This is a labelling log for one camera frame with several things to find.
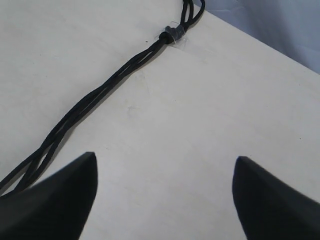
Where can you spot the grey fabric backdrop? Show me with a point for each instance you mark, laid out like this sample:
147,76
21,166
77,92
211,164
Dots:
291,27

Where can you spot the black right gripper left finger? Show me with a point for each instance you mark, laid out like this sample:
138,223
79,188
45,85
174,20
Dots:
56,208

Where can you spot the dark grey plastic cable clamp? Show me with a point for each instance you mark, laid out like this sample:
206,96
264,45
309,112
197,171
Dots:
175,33

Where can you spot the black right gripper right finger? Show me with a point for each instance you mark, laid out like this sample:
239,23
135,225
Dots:
268,208

